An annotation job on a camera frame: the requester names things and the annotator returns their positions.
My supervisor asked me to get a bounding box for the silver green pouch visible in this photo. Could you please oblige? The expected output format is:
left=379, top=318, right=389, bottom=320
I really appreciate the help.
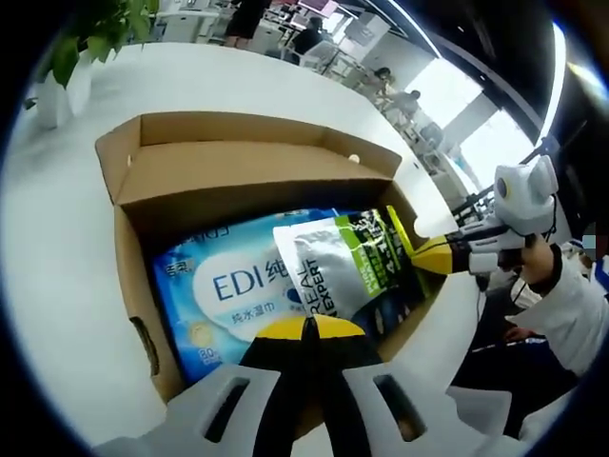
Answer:
left=272, top=207, right=442, bottom=340

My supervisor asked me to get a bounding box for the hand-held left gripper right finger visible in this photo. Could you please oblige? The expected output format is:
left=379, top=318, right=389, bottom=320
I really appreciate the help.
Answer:
left=308, top=317, right=477, bottom=457

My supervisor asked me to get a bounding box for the person's torso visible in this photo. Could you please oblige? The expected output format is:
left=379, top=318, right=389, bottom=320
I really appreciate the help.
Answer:
left=446, top=285, right=596, bottom=451

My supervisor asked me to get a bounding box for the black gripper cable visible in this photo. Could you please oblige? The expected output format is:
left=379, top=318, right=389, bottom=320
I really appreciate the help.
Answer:
left=475, top=278, right=532, bottom=308

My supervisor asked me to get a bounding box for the green potted plant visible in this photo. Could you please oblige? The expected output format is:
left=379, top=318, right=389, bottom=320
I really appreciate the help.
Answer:
left=24, top=0, right=159, bottom=130

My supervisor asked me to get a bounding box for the blue wet wipes pack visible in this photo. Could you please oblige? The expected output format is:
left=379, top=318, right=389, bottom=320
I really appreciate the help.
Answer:
left=151, top=207, right=372, bottom=387

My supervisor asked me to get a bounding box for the brown cardboard shoe box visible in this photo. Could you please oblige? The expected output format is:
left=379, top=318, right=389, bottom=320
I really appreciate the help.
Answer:
left=94, top=111, right=459, bottom=407

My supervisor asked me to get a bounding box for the person's right hand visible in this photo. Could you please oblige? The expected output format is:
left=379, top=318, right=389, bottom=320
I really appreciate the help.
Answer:
left=520, top=235, right=557, bottom=288

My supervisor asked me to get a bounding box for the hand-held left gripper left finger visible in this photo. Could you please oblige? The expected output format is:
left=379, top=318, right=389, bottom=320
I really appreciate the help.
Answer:
left=92, top=317, right=313, bottom=457

